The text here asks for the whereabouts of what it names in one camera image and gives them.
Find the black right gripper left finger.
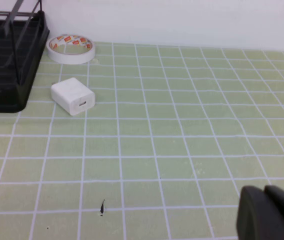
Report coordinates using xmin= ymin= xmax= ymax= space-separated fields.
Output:
xmin=236 ymin=185 xmax=284 ymax=240

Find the green checkered tablecloth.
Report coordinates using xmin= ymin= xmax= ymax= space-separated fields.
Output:
xmin=0 ymin=41 xmax=284 ymax=240

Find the white tape roll red print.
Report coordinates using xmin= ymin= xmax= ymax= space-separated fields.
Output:
xmin=45 ymin=34 xmax=97 ymax=65

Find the white USB wall charger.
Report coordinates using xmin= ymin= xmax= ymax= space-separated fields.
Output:
xmin=50 ymin=76 xmax=96 ymax=117

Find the black wire dish rack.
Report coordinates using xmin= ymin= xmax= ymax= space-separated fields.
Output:
xmin=0 ymin=0 xmax=51 ymax=114

